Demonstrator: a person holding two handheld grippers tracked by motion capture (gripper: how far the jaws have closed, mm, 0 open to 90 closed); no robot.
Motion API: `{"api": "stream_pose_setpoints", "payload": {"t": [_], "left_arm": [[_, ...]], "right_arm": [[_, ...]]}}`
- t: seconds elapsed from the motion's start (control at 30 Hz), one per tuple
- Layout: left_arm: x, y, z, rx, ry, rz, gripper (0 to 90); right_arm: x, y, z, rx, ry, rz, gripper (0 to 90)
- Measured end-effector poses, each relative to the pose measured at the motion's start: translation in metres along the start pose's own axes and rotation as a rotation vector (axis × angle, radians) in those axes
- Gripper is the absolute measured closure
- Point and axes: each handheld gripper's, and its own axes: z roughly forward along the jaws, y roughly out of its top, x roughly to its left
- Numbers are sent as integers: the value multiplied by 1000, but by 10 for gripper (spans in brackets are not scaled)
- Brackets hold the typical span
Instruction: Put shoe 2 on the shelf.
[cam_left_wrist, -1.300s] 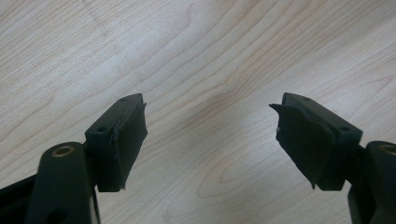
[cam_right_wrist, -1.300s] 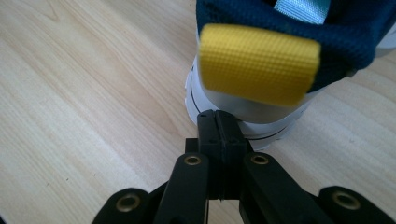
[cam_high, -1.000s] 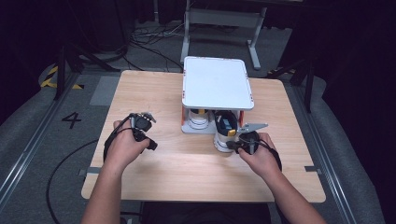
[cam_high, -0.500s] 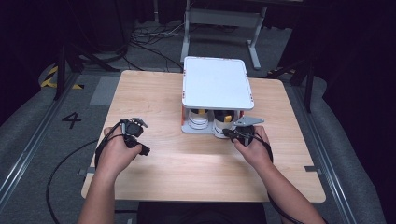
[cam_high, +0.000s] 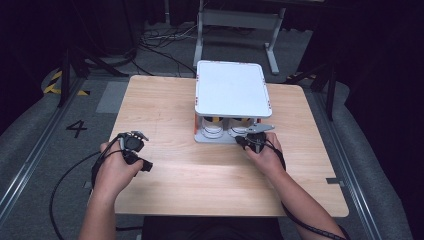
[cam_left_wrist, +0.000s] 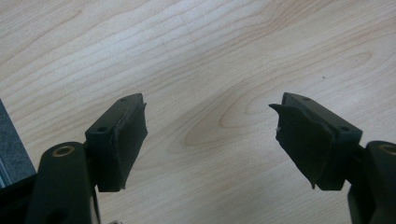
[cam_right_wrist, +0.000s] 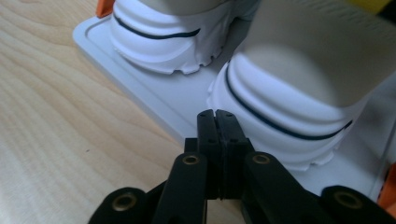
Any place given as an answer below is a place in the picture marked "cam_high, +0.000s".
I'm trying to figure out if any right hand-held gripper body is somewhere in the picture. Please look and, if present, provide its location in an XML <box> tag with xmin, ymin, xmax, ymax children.
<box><xmin>244</xmin><ymin>122</ymin><xmax>276</xmax><ymax>155</ymax></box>

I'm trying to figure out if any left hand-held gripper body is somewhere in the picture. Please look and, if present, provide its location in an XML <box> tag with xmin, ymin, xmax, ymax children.
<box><xmin>117</xmin><ymin>130</ymin><xmax>150</xmax><ymax>166</ymax></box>

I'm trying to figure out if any white two-tier shoe rack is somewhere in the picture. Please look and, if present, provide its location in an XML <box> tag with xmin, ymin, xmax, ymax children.
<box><xmin>193</xmin><ymin>59</ymin><xmax>274</xmax><ymax>145</ymax></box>

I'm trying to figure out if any person's right hand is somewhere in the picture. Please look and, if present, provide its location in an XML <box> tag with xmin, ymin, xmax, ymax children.
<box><xmin>243</xmin><ymin>131</ymin><xmax>285</xmax><ymax>180</ymax></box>

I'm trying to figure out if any person's left hand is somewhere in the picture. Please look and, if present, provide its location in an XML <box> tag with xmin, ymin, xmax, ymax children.
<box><xmin>93</xmin><ymin>141</ymin><xmax>147</xmax><ymax>202</ymax></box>

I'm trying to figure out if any black tripod stand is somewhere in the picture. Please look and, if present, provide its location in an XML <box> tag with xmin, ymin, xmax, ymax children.
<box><xmin>57</xmin><ymin>45</ymin><xmax>130</xmax><ymax>108</ymax></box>
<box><xmin>285</xmin><ymin>62</ymin><xmax>338</xmax><ymax>122</ymax></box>

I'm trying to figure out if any person's dark clothing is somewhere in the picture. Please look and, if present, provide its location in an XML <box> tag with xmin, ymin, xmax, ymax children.
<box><xmin>142</xmin><ymin>216</ymin><xmax>284</xmax><ymax>240</ymax></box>

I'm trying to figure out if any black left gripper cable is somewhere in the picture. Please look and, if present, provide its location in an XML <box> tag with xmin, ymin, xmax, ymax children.
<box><xmin>49</xmin><ymin>134</ymin><xmax>126</xmax><ymax>240</ymax></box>

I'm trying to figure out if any bundle of black floor cables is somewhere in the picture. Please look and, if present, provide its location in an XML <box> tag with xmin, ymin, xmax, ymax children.
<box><xmin>131</xmin><ymin>24</ymin><xmax>201</xmax><ymax>78</ymax></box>

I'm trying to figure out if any grey metal desk frame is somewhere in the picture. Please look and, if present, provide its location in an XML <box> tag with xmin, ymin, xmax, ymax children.
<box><xmin>192</xmin><ymin>0</ymin><xmax>288</xmax><ymax>76</ymax></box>

